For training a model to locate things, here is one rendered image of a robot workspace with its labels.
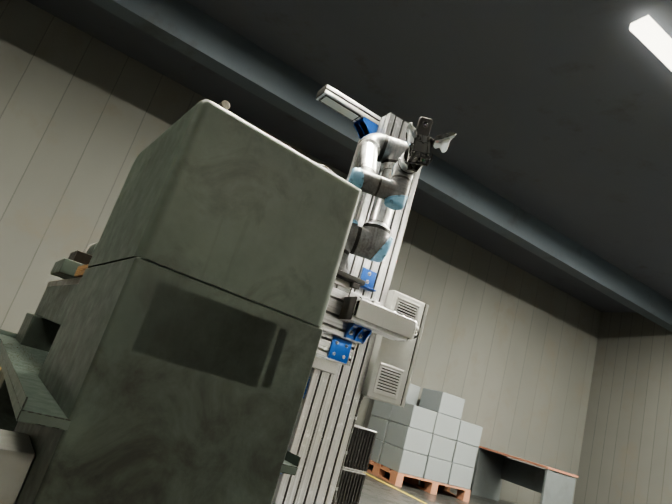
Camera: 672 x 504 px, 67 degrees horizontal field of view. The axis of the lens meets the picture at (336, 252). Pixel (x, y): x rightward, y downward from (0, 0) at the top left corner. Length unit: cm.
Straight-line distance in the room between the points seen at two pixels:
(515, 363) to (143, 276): 831
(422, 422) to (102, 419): 563
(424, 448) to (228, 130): 573
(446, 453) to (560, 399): 366
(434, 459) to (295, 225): 569
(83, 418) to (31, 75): 556
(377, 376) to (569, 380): 814
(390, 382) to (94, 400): 143
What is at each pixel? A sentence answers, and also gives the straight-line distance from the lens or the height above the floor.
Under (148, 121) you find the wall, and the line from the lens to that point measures 642.
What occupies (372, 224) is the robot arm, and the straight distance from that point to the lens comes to 204.
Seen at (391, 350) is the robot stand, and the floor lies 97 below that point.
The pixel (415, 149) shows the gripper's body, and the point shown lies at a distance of 171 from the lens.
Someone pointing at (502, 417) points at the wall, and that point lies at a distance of 898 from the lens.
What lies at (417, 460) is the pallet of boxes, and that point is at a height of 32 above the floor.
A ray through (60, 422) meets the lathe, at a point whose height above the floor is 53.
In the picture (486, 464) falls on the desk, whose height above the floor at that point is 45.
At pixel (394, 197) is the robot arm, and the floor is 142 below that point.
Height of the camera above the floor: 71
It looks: 15 degrees up
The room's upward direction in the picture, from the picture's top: 17 degrees clockwise
